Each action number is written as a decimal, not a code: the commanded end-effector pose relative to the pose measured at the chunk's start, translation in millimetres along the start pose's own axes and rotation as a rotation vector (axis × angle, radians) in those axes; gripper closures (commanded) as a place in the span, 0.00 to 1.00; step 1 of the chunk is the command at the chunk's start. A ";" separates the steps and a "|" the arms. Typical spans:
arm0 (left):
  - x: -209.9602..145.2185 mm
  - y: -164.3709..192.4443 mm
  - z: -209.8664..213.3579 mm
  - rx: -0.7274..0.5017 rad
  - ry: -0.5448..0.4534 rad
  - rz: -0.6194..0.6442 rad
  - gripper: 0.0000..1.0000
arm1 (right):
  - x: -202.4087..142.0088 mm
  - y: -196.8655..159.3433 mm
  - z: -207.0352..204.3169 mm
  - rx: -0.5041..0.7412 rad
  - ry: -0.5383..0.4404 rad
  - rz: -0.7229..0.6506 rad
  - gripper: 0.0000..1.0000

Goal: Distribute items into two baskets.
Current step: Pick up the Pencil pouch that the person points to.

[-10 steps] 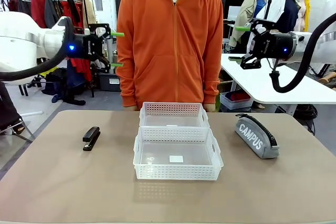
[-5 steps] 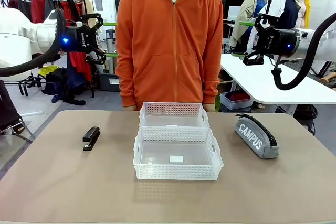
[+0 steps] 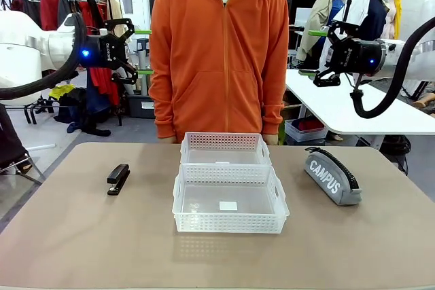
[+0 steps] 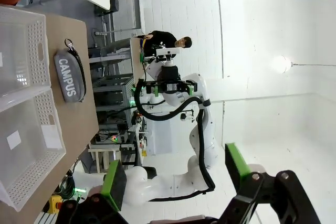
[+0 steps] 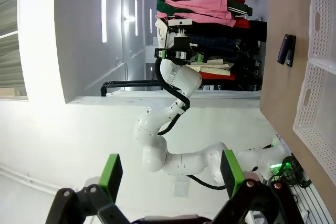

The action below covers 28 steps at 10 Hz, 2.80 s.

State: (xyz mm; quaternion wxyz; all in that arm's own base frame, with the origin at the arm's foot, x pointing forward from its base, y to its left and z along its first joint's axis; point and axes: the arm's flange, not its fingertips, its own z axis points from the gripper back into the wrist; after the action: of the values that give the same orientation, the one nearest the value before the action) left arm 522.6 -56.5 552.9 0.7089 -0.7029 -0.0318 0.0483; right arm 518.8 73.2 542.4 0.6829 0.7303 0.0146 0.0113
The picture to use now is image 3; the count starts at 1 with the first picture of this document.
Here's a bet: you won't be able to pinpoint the red jacket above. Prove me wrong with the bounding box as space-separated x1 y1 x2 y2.
39 0 63 32

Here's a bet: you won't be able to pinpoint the black clothes pile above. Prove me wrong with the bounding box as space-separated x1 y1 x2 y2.
53 88 112 137

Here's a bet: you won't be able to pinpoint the beige hanging garment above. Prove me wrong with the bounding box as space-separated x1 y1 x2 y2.
107 0 125 38

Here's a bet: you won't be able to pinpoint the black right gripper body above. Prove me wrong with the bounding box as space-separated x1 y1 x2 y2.
328 38 385 75

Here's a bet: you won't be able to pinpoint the pale pink garment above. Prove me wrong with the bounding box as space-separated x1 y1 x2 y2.
380 0 397 39

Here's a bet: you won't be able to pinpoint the seated person's dark trousers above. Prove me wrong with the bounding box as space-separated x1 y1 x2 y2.
0 103 33 174

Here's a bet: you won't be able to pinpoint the metal chair frame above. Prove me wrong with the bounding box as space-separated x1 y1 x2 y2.
0 153 47 185

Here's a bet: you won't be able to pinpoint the yellow hanging garment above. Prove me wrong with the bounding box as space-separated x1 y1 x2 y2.
392 0 404 40

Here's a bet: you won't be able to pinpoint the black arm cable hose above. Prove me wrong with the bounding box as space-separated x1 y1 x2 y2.
349 18 435 120
0 13 88 101

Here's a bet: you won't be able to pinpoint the yellow cloth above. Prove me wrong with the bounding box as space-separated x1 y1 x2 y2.
49 84 75 100

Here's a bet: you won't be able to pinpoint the grey CAMPUS pencil case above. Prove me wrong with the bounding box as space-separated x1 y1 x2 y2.
304 146 361 206

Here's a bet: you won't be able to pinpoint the grey hanging garment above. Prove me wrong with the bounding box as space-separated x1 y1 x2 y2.
57 0 82 28

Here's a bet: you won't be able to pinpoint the person's right forearm orange sleeve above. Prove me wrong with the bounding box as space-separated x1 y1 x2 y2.
148 79 177 140

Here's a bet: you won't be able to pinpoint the white perforated plastic basket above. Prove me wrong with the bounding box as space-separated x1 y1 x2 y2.
179 132 272 167
172 164 290 235

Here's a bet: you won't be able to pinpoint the tall white paper tube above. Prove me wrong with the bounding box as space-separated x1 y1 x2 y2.
135 48 150 96

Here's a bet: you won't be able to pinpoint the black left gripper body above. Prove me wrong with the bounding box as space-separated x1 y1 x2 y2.
80 33 128 69

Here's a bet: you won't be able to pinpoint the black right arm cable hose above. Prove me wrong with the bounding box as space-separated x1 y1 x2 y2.
349 18 435 120

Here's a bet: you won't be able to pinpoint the dark hanging garment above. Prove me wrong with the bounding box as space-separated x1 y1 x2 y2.
10 0 44 29

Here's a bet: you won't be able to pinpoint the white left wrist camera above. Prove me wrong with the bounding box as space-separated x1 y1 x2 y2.
56 13 78 35

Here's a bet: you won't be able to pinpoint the white work table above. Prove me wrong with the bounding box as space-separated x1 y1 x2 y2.
285 68 435 151

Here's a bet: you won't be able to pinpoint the person in orange hoodie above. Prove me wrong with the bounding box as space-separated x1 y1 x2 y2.
148 0 290 145

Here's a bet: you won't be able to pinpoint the black cable bundle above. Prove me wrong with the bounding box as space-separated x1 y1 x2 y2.
382 135 413 173

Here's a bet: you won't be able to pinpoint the white hanging shirt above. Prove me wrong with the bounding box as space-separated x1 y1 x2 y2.
334 0 371 33

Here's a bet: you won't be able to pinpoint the black stapler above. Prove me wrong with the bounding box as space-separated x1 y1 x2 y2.
107 164 131 197

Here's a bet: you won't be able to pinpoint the long red dress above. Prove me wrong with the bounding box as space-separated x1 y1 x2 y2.
78 0 120 106

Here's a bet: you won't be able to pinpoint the beige mannequin limb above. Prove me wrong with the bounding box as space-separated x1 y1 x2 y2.
413 91 435 114

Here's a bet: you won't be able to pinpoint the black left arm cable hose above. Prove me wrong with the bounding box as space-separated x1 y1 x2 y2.
0 13 88 101

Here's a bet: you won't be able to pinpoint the mannequin in beige coat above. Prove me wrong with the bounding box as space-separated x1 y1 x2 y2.
295 0 358 63

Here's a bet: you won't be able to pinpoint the clear box with red contents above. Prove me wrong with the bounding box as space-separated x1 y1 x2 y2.
284 117 329 143

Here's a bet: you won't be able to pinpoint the white plastic pipe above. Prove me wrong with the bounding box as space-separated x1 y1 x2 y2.
25 143 56 152

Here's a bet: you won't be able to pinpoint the grey storage bin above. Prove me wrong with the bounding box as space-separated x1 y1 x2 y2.
127 94 156 120

